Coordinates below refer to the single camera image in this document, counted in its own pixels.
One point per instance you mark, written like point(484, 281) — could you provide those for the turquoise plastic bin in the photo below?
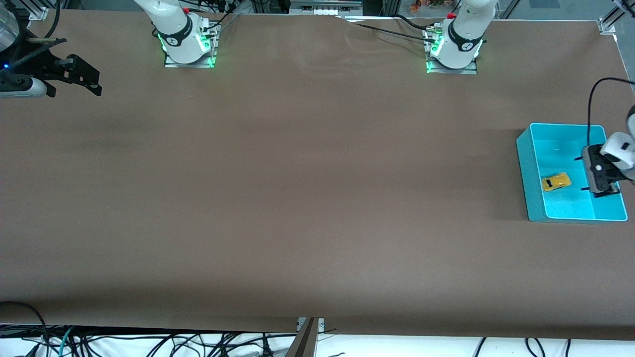
point(560, 208)

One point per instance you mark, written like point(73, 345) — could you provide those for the yellow beetle toy car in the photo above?
point(555, 182)

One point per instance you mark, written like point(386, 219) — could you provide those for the white power strip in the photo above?
point(325, 9)

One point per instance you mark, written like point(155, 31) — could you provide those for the aluminium frame corner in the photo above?
point(607, 26)
point(39, 14)

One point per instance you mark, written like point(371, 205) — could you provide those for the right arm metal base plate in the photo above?
point(191, 64)

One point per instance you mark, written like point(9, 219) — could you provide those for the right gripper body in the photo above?
point(43, 70)

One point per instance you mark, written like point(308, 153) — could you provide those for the brown table cover sheet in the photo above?
point(317, 223)

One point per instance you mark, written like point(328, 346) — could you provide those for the metal table edge bracket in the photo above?
point(305, 342)

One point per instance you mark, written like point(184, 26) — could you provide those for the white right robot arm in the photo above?
point(173, 29)

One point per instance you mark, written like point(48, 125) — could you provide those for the orange background object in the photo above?
point(431, 4)

